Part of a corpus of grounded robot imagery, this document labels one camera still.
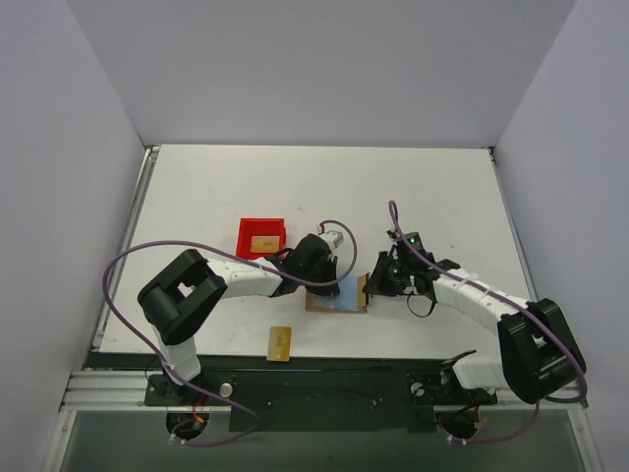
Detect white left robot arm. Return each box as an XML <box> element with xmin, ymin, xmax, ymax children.
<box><xmin>138</xmin><ymin>231</ymin><xmax>344</xmax><ymax>405</ymax></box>

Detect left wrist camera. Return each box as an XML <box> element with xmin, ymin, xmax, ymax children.
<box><xmin>317</xmin><ymin>230</ymin><xmax>344</xmax><ymax>252</ymax></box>

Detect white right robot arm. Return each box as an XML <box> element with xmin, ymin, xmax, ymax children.
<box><xmin>364</xmin><ymin>230</ymin><xmax>588</xmax><ymax>404</ymax></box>

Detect gold card with black stripe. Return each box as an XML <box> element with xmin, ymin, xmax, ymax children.
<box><xmin>357</xmin><ymin>273</ymin><xmax>370</xmax><ymax>310</ymax></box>

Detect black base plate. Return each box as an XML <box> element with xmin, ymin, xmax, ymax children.
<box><xmin>144</xmin><ymin>356</ymin><xmax>497</xmax><ymax>433</ymax></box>

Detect aluminium frame rail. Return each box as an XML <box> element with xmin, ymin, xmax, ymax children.
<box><xmin>58</xmin><ymin>368</ymin><xmax>232</xmax><ymax>412</ymax></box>

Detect red plastic bin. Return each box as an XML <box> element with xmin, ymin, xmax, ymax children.
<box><xmin>236</xmin><ymin>218</ymin><xmax>287</xmax><ymax>260</ymax></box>

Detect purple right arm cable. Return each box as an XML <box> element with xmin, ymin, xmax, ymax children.
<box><xmin>387</xmin><ymin>199</ymin><xmax>590</xmax><ymax>446</ymax></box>

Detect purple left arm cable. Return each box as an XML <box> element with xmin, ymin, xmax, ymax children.
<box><xmin>101</xmin><ymin>218</ymin><xmax>359</xmax><ymax>446</ymax></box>

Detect tan leather card holder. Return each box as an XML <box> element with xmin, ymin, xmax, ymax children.
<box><xmin>305</xmin><ymin>275</ymin><xmax>368</xmax><ymax>314</ymax></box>

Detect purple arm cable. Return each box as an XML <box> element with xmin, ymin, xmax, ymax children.
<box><xmin>101</xmin><ymin>218</ymin><xmax>359</xmax><ymax>446</ymax></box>
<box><xmin>387</xmin><ymin>199</ymin><xmax>590</xmax><ymax>446</ymax></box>

